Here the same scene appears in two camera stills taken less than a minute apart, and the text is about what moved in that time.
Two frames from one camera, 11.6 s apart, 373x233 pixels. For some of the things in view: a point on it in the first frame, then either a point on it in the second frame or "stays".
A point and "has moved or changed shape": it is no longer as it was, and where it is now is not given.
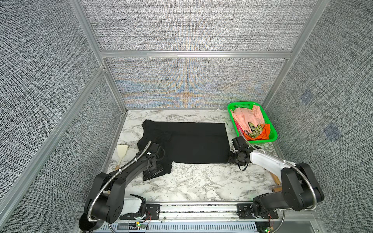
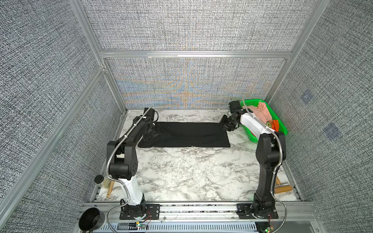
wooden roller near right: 276,178 stays
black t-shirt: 185,142 has moved or changed shape
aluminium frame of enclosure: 105,56 stays
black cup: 84,224 stays
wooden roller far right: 276,189 stays
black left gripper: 156,161 to 157,130
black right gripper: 229,161 to 222,121
